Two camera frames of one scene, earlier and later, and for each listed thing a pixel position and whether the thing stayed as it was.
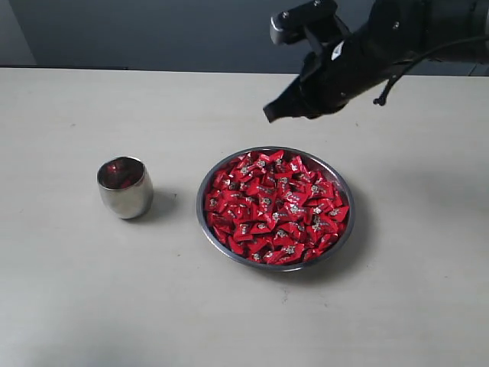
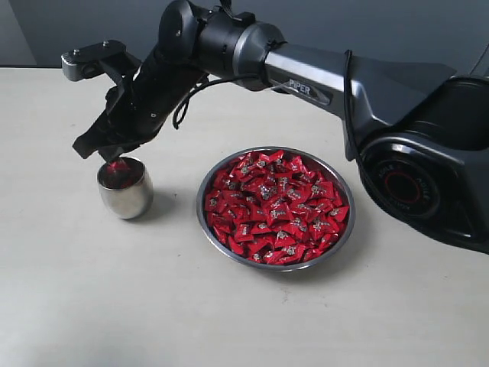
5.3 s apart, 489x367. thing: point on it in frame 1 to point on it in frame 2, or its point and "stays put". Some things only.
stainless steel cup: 125,186 stays put
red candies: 120,173 stays put
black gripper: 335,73 to 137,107
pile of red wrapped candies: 275,208 stays put
